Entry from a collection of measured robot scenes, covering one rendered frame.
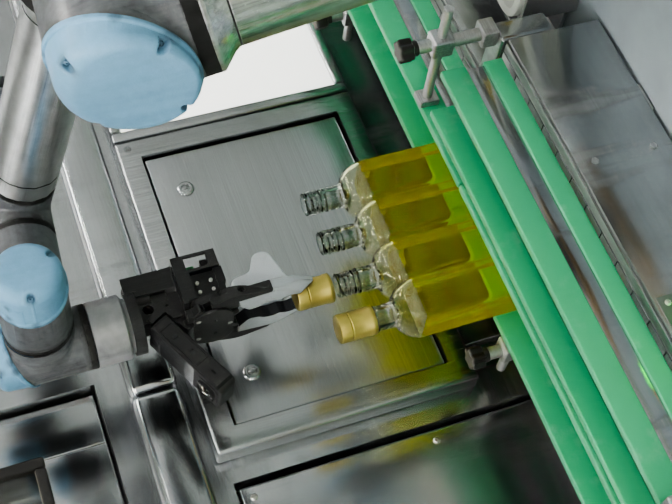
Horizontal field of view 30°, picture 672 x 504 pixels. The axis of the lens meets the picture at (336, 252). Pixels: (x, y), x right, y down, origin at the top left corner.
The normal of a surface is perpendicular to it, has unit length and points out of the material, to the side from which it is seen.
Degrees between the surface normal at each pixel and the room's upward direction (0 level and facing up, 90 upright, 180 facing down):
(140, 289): 90
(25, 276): 90
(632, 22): 0
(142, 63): 79
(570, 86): 90
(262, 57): 90
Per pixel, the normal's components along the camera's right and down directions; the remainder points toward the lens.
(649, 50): -0.94, 0.25
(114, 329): 0.25, -0.07
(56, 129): 0.58, 0.75
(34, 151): 0.21, 0.81
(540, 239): 0.10, -0.52
